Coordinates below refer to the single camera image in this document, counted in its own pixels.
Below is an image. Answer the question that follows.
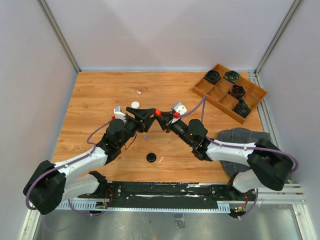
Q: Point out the orange earbud case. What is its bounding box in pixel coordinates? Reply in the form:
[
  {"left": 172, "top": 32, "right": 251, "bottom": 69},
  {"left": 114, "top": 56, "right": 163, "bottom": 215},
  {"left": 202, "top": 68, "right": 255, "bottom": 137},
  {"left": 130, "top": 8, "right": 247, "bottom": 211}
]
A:
[{"left": 153, "top": 109, "right": 162, "bottom": 117}]

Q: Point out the white earbud case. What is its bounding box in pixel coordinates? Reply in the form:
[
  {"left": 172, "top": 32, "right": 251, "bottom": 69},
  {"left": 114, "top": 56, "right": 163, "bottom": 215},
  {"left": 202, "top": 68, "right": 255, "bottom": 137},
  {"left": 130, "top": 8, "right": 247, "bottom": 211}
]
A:
[{"left": 131, "top": 101, "right": 140, "bottom": 109}]

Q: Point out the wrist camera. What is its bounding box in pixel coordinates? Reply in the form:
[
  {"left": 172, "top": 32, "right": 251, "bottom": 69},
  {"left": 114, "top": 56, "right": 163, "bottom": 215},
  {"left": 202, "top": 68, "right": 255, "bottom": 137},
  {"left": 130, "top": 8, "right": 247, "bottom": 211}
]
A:
[
  {"left": 171, "top": 102, "right": 188, "bottom": 115},
  {"left": 113, "top": 105, "right": 126, "bottom": 122}
]

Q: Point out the dark rolled cloth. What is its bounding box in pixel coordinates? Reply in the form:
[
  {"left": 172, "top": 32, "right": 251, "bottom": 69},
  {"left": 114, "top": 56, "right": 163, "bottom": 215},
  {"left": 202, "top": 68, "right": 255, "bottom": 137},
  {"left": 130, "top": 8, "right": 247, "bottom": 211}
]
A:
[
  {"left": 228, "top": 84, "right": 246, "bottom": 100},
  {"left": 204, "top": 70, "right": 221, "bottom": 85},
  {"left": 233, "top": 98, "right": 252, "bottom": 118},
  {"left": 223, "top": 70, "right": 241, "bottom": 84}
]

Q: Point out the grey checked cloth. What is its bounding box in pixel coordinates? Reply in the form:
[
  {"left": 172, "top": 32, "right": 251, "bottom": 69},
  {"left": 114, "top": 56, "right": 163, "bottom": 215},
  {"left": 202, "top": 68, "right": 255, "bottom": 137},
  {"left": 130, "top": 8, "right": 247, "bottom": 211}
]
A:
[{"left": 216, "top": 127, "right": 271, "bottom": 178}]

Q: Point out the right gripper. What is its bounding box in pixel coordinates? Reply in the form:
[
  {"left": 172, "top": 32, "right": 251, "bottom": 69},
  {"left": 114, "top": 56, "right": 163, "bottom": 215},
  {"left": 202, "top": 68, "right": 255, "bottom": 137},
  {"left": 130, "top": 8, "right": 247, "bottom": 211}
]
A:
[{"left": 154, "top": 111, "right": 194, "bottom": 147}]

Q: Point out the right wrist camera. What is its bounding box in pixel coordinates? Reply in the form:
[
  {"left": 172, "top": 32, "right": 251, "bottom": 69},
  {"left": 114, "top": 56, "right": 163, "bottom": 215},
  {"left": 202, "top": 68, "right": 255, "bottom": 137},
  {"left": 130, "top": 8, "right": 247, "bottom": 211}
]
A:
[{"left": 171, "top": 102, "right": 188, "bottom": 115}]

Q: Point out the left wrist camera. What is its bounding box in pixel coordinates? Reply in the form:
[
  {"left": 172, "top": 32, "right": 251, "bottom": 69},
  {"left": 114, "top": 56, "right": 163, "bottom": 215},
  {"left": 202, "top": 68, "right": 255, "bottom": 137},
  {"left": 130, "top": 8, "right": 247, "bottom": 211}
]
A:
[{"left": 113, "top": 105, "right": 126, "bottom": 122}]

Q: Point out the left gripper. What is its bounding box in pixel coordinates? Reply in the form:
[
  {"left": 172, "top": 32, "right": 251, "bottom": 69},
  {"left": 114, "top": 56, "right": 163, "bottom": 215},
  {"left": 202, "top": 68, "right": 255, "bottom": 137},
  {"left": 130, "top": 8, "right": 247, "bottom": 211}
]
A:
[{"left": 118, "top": 107, "right": 156, "bottom": 148}]

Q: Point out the black earbud case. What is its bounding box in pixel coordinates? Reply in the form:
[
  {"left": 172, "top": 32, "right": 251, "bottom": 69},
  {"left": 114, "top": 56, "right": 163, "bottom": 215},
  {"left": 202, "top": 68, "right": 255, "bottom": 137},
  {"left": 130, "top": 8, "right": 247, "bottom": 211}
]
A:
[{"left": 146, "top": 152, "right": 157, "bottom": 163}]

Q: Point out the grey cable duct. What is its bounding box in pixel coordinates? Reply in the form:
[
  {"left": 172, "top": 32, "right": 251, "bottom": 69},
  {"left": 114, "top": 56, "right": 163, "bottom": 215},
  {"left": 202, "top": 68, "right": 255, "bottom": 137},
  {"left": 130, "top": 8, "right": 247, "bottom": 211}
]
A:
[{"left": 57, "top": 200, "right": 231, "bottom": 214}]

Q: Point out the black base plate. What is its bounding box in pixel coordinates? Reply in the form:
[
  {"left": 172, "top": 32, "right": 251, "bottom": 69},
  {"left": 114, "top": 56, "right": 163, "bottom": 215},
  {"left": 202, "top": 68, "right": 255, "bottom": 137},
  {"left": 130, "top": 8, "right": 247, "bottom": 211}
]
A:
[{"left": 99, "top": 181, "right": 257, "bottom": 208}]

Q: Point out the wooden divided tray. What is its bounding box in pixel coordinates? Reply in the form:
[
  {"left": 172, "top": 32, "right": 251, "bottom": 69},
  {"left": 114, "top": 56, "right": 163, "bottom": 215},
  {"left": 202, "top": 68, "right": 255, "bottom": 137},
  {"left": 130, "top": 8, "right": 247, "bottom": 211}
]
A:
[{"left": 192, "top": 64, "right": 268, "bottom": 124}]

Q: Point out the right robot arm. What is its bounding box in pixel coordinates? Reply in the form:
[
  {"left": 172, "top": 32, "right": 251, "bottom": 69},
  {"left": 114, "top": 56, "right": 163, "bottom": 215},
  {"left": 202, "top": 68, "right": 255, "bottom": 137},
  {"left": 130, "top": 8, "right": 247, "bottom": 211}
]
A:
[{"left": 155, "top": 111, "right": 297, "bottom": 200}]

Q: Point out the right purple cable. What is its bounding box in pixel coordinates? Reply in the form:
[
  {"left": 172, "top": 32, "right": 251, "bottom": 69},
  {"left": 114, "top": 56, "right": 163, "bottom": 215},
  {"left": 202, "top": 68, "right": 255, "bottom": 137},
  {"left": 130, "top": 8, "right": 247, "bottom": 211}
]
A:
[{"left": 173, "top": 94, "right": 300, "bottom": 173}]

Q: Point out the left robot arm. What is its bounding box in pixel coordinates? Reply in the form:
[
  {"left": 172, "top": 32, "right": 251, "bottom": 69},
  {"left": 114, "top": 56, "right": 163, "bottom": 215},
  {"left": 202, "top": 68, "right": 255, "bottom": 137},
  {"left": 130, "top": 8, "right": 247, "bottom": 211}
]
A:
[{"left": 22, "top": 107, "right": 156, "bottom": 215}]

